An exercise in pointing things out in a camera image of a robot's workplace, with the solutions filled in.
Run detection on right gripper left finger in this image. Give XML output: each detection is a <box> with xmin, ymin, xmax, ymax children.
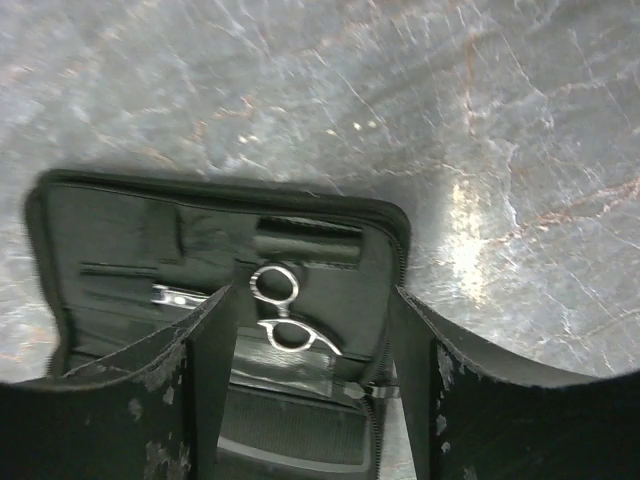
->
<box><xmin>1</xmin><ymin>286</ymin><xmax>236</xmax><ymax>479</ymax></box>

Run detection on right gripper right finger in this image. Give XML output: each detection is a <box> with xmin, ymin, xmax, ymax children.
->
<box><xmin>389</xmin><ymin>287</ymin><xmax>639</xmax><ymax>479</ymax></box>

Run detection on black zipper tool case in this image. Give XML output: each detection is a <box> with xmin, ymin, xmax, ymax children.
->
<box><xmin>24</xmin><ymin>170</ymin><xmax>410</xmax><ymax>479</ymax></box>

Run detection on silver scissors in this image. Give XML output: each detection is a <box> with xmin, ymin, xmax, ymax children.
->
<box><xmin>151</xmin><ymin>263</ymin><xmax>343</xmax><ymax>356</ymax></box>

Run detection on black handled comb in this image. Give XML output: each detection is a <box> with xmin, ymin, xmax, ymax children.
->
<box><xmin>218</xmin><ymin>387</ymin><xmax>374</xmax><ymax>467</ymax></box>

